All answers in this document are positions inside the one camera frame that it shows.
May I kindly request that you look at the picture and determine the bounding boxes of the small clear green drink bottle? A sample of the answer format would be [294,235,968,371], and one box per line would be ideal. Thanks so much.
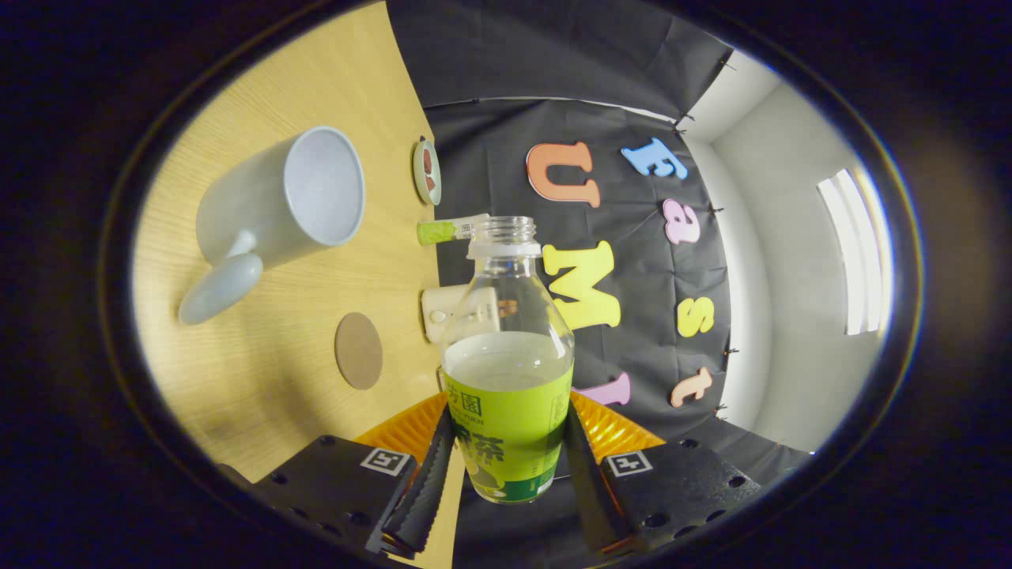
[417,213,491,246]

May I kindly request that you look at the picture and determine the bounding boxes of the ceiling light panel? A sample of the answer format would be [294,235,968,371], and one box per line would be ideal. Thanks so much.
[816,168,894,337]

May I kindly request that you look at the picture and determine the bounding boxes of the pale green plate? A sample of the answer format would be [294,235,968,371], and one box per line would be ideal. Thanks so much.
[412,138,442,207]

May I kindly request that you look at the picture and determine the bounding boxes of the green label juice bottle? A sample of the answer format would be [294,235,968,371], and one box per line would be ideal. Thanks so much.
[439,216,576,505]

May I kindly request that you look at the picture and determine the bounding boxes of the white cup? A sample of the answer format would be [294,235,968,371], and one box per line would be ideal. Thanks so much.
[178,126,367,326]

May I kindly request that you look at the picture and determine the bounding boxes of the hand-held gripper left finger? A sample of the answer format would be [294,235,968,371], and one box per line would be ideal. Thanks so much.
[251,393,458,560]

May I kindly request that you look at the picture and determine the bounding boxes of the wooden table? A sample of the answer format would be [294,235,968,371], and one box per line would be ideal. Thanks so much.
[130,0,469,569]

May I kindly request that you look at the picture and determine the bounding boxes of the white toaster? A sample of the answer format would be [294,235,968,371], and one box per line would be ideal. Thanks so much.
[421,284,500,344]

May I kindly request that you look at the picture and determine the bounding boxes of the round brown coaster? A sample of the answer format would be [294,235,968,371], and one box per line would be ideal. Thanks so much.
[334,312,384,390]

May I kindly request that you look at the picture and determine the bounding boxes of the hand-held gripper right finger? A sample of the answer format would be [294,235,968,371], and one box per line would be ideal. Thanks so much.
[563,391,764,558]

